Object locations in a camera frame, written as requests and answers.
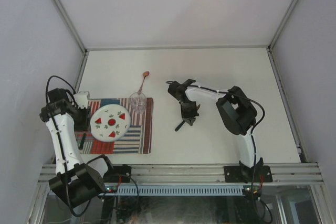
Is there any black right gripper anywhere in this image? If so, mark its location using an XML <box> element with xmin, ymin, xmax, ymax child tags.
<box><xmin>182</xmin><ymin>100</ymin><xmax>200</xmax><ymax>125</ymax></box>

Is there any gold knife green handle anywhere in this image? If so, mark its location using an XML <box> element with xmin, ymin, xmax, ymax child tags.
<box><xmin>175</xmin><ymin>104</ymin><xmax>201</xmax><ymax>132</ymax></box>

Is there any gold fork green handle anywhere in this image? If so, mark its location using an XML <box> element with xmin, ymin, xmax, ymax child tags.
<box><xmin>79</xmin><ymin>132</ymin><xmax>86</xmax><ymax>150</ymax></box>

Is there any white watermelon pattern plate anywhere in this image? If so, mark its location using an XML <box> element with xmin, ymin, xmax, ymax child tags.
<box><xmin>90</xmin><ymin>104</ymin><xmax>131</xmax><ymax>143</ymax></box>

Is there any striped patchwork placemat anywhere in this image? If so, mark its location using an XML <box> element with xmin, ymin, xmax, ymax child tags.
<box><xmin>75</xmin><ymin>98</ymin><xmax>154</xmax><ymax>155</ymax></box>

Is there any clear drinking glass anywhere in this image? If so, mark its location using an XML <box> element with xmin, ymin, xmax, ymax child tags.
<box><xmin>129</xmin><ymin>92</ymin><xmax>146</xmax><ymax>114</ymax></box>

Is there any pink handled spoon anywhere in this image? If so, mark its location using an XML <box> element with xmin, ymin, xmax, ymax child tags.
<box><xmin>137</xmin><ymin>71</ymin><xmax>150</xmax><ymax>95</ymax></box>

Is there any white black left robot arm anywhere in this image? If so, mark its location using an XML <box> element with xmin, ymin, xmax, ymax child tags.
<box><xmin>40</xmin><ymin>88</ymin><xmax>115</xmax><ymax>209</ymax></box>

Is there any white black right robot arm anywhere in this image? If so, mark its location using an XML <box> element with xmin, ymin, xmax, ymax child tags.
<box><xmin>166</xmin><ymin>79</ymin><xmax>265</xmax><ymax>182</ymax></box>

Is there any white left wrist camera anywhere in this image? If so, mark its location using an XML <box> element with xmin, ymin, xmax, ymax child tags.
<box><xmin>73</xmin><ymin>91</ymin><xmax>90</xmax><ymax>109</ymax></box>

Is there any black right camera cable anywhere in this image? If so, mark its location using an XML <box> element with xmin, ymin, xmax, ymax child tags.
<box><xmin>165</xmin><ymin>80</ymin><xmax>266</xmax><ymax>183</ymax></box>

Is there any black camera cable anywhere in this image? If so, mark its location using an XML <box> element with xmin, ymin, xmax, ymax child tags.
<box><xmin>45</xmin><ymin>76</ymin><xmax>92</xmax><ymax>217</ymax></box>
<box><xmin>165</xmin><ymin>80</ymin><xmax>266</xmax><ymax>183</ymax></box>

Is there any aluminium front rail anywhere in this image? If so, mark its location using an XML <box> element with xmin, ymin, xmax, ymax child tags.
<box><xmin>37</xmin><ymin>163</ymin><xmax>325</xmax><ymax>184</ymax></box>

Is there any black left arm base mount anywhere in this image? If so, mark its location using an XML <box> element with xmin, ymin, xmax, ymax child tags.
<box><xmin>103</xmin><ymin>165</ymin><xmax>132</xmax><ymax>183</ymax></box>

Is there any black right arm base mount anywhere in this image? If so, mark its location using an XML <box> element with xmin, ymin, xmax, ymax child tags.
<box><xmin>224</xmin><ymin>165</ymin><xmax>273</xmax><ymax>183</ymax></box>

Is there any grey slotted cable duct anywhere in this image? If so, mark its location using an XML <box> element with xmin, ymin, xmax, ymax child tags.
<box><xmin>106</xmin><ymin>185</ymin><xmax>244</xmax><ymax>196</ymax></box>

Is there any black left camera cable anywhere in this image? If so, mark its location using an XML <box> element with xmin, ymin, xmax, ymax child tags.
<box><xmin>45</xmin><ymin>76</ymin><xmax>92</xmax><ymax>217</ymax></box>

